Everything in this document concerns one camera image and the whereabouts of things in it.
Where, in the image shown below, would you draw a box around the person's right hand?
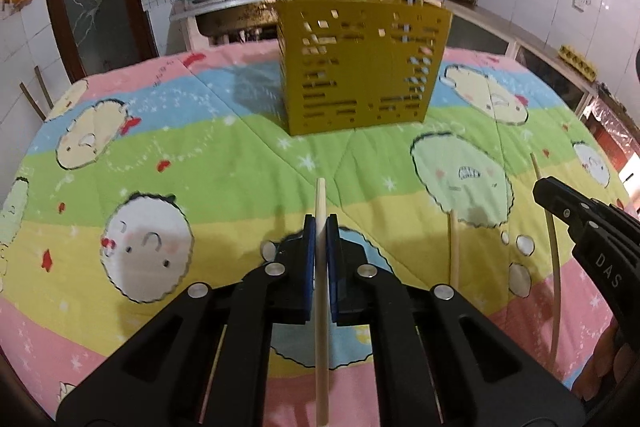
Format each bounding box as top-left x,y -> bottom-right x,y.
570,322 -> 633,403

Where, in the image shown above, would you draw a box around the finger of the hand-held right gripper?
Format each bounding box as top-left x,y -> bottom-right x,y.
532,177 -> 608,235
605,203 -> 640,235

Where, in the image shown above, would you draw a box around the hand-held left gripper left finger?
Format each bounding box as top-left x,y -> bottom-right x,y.
55,214 -> 318,427

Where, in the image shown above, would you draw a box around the thin wooden sticks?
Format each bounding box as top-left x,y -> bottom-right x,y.
19,66 -> 53,120

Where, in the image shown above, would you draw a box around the metal sink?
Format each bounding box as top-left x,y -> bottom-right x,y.
170,0 -> 301,45

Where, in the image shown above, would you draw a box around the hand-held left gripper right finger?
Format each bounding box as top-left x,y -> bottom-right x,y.
325,214 -> 586,427

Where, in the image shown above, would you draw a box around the yellow slotted utensil holder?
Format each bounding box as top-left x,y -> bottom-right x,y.
275,0 -> 453,136

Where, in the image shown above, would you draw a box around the cartoon printed blanket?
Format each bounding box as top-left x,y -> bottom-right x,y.
0,42 -> 633,427

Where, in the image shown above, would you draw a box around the yellow egg tray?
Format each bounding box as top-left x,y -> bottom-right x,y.
557,44 -> 600,80

